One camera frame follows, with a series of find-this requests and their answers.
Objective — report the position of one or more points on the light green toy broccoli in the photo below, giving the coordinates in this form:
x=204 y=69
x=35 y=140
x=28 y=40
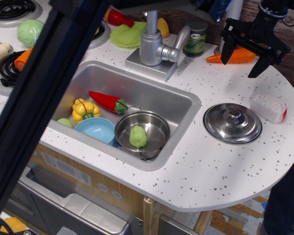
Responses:
x=138 y=137

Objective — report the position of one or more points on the red toy ketchup bottle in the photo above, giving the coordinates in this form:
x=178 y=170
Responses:
x=115 y=17

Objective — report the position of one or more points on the small steel pan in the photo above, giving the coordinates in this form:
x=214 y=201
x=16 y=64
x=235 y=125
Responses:
x=157 y=130

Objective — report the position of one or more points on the black stove burner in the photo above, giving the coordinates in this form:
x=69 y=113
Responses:
x=14 y=12
x=9 y=73

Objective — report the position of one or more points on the small green toy fruit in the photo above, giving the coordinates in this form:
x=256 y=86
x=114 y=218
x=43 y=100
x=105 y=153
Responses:
x=66 y=122

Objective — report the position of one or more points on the grey toy dishwasher door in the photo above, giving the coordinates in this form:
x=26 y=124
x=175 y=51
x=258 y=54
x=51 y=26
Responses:
x=48 y=202

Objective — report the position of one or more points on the steel toy sink basin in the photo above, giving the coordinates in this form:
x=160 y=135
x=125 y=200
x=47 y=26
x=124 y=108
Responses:
x=177 y=107

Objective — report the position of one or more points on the red toy chili pepper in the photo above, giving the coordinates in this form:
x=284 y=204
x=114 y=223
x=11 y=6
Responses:
x=109 y=102

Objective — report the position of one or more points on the yellow toy corn cob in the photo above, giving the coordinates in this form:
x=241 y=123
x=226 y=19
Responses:
x=163 y=27

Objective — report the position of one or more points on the black front stove burner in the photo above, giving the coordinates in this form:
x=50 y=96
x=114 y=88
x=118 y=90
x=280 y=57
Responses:
x=9 y=73

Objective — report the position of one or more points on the green toy food can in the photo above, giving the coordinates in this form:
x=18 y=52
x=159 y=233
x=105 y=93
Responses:
x=194 y=46

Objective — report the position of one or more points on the white red toy radish slice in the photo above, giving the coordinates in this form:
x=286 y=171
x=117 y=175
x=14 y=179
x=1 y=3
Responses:
x=269 y=107

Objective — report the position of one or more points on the yellow toy under frame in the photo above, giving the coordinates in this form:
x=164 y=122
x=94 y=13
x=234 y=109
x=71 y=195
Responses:
x=12 y=225

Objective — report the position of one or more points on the orange toy carrot piece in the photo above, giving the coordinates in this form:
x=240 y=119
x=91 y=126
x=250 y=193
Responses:
x=22 y=59

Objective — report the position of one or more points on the steel pot lid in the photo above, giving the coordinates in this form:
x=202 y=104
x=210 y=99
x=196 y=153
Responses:
x=232 y=123

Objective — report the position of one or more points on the grey toy faucet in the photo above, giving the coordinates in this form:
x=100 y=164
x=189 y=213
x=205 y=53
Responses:
x=154 y=58

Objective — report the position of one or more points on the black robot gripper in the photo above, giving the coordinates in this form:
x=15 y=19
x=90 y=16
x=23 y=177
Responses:
x=257 y=36

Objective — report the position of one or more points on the green toy cabbage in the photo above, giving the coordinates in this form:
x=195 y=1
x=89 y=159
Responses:
x=29 y=31

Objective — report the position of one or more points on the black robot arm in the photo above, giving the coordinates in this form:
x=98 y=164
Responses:
x=258 y=36

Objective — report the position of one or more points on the black rear stove burner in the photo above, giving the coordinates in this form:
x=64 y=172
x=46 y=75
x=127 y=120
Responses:
x=14 y=12

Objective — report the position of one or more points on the light blue toy bowl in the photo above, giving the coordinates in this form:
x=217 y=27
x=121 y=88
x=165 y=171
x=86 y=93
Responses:
x=99 y=128

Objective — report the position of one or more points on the yellow toy bell pepper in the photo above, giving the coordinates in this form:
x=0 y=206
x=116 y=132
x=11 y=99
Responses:
x=83 y=109

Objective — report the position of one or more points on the green toy lettuce leaf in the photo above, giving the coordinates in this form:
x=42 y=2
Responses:
x=124 y=36

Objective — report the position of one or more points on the black metal frame bar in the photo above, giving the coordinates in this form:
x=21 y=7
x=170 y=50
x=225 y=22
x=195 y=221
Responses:
x=67 y=33

